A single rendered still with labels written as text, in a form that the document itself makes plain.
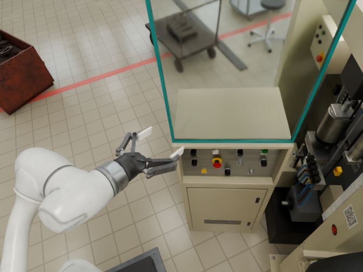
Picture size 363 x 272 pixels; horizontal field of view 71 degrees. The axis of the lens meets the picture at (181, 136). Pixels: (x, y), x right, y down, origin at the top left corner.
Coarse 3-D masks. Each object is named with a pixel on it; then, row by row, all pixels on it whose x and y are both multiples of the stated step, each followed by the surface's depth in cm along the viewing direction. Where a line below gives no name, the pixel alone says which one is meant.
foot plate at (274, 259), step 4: (272, 256) 201; (276, 256) 202; (280, 256) 201; (284, 256) 201; (272, 260) 200; (276, 260) 200; (280, 260) 200; (272, 264) 198; (276, 264) 198; (272, 268) 197; (276, 268) 197
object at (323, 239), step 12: (360, 192) 92; (348, 204) 100; (360, 204) 92; (336, 216) 110; (360, 216) 92; (324, 228) 121; (336, 228) 110; (348, 228) 100; (360, 228) 92; (312, 240) 135; (324, 240) 121; (336, 240) 110; (348, 240) 101; (360, 240) 101; (348, 252) 115; (288, 264) 175
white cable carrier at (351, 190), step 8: (360, 176) 94; (352, 184) 99; (360, 184) 94; (344, 192) 105; (352, 192) 99; (336, 200) 112; (344, 200) 105; (328, 208) 119; (336, 208) 112; (328, 216) 119
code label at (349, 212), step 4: (348, 208) 100; (352, 208) 97; (344, 212) 103; (348, 212) 100; (352, 212) 97; (348, 216) 100; (352, 216) 97; (348, 220) 100; (352, 220) 97; (356, 220) 95; (348, 224) 100; (352, 224) 97; (356, 224) 95
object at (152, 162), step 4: (140, 160) 73; (144, 160) 74; (148, 160) 74; (152, 160) 75; (156, 160) 75; (160, 160) 76; (164, 160) 76; (168, 160) 76; (172, 160) 77; (148, 164) 76; (152, 164) 75; (156, 164) 76; (160, 164) 76; (164, 164) 77; (148, 168) 76
